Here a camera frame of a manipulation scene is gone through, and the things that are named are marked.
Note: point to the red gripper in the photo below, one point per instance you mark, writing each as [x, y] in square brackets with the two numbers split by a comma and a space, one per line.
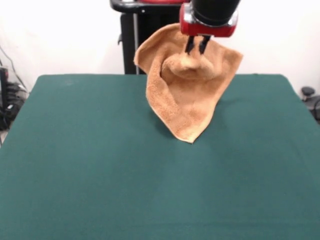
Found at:
[207, 30]

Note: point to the orange terry towel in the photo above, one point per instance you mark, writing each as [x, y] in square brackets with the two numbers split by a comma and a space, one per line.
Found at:
[190, 105]

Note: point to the black office chair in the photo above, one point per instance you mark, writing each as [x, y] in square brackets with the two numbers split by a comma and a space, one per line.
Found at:
[308, 91]

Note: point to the dark green table cloth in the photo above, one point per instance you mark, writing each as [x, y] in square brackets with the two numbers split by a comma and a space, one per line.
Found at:
[75, 150]

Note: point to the black electronics box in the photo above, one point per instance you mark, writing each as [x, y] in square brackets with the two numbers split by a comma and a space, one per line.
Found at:
[3, 80]

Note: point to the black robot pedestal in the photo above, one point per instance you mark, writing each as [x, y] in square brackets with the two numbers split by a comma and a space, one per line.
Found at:
[127, 45]

